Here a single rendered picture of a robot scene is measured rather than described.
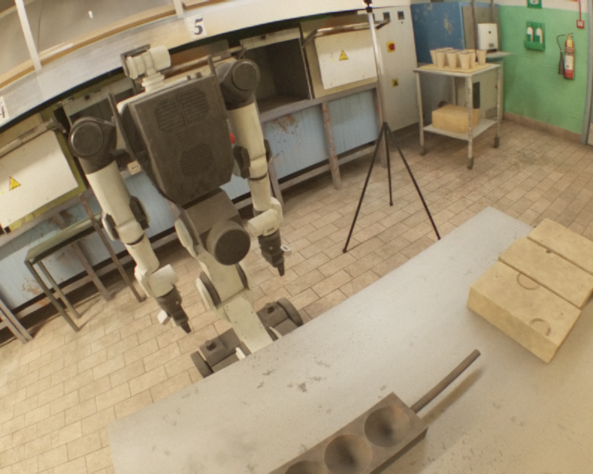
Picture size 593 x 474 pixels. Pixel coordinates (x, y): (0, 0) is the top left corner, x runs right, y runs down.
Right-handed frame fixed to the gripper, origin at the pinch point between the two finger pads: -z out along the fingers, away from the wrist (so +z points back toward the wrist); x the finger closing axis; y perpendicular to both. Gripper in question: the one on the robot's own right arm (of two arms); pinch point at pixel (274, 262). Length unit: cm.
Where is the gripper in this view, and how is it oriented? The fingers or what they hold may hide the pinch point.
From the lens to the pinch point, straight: 141.1
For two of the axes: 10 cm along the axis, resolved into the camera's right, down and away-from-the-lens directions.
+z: -0.8, -7.1, -7.0
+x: -6.0, -5.2, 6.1
